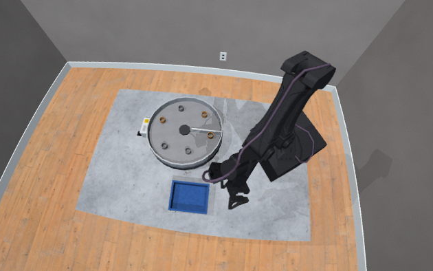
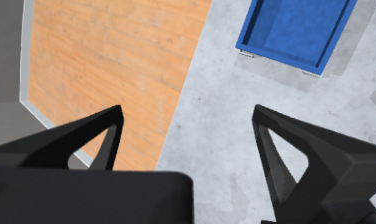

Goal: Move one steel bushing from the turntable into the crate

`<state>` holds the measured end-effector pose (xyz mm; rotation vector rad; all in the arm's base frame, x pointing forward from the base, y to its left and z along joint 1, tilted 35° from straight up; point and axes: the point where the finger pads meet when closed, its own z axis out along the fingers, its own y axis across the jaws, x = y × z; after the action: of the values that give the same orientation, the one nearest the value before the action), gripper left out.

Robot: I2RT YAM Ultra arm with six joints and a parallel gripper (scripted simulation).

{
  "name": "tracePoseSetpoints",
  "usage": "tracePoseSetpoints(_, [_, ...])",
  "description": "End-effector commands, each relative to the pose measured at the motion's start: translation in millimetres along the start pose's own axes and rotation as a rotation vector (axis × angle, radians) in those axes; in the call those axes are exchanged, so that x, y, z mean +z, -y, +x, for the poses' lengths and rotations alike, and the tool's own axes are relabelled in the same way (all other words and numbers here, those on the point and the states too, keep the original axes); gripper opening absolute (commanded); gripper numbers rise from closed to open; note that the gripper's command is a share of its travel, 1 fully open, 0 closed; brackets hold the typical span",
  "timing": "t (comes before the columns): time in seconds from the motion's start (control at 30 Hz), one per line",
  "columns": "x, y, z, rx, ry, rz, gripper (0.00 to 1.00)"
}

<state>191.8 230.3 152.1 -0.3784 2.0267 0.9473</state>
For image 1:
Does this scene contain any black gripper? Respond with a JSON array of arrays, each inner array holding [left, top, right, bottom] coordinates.
[[221, 173, 251, 210]]

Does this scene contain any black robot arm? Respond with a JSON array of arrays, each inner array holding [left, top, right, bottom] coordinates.
[[208, 51, 336, 187]]

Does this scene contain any blue open crate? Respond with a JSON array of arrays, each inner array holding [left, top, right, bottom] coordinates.
[[168, 180, 210, 214]]

